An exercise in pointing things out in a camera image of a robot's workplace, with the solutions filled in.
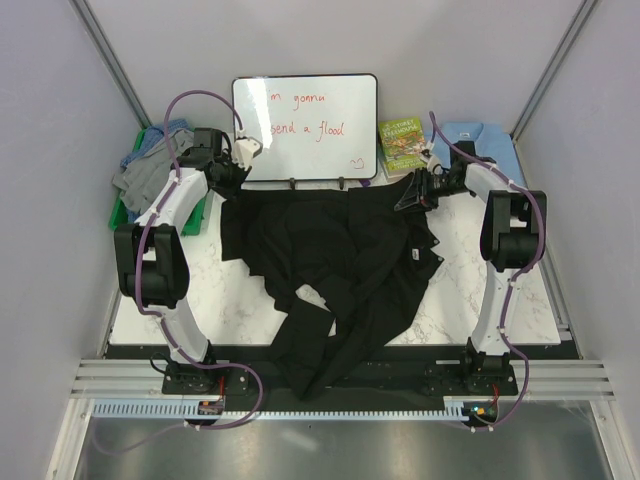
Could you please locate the white whiteboard with red writing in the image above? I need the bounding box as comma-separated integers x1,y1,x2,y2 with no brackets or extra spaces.
232,73,378,182

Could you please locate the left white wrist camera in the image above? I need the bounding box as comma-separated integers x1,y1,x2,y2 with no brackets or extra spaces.
232,137,263,171

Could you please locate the green plastic bin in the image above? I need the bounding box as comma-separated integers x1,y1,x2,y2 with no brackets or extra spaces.
108,129,206,236

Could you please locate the grey crumpled shirt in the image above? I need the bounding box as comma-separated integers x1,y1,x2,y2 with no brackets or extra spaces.
112,130,173,222

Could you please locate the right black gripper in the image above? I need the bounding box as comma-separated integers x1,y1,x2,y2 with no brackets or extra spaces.
395,167,469,214

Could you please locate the green treehouse book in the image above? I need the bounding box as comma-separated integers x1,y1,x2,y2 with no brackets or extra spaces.
378,117,434,180

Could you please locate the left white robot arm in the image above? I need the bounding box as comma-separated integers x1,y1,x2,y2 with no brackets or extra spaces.
114,128,262,393

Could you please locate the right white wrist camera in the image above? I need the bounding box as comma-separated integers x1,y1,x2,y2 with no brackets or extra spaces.
420,146,442,174

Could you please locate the light blue cable duct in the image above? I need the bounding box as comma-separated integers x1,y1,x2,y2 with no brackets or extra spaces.
91,397,498,421

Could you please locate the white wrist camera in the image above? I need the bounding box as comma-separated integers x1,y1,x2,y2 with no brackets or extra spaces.
232,137,263,171
420,146,442,174

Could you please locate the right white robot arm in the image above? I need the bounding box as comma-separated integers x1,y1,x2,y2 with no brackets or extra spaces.
394,142,546,394

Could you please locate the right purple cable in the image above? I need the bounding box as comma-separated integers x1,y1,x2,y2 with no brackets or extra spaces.
428,110,549,434

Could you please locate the black long sleeve shirt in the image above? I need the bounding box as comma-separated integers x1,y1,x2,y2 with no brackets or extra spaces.
219,179,447,401

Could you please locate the folded light blue shirt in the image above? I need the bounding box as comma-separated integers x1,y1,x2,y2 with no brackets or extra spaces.
440,122,525,186

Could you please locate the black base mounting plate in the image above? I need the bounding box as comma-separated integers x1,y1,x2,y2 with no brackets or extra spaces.
159,342,516,412

